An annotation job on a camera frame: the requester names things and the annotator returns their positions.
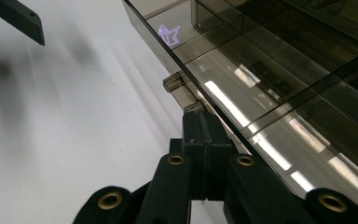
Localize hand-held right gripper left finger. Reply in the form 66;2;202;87
169;110;208;202

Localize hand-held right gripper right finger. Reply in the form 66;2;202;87
204;115;240;202

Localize smoky acrylic drawer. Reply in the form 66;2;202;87
121;0;358;220

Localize small purple star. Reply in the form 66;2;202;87
157;23;182;48

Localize smoky acrylic drawer box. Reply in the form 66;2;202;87
189;0;358;138

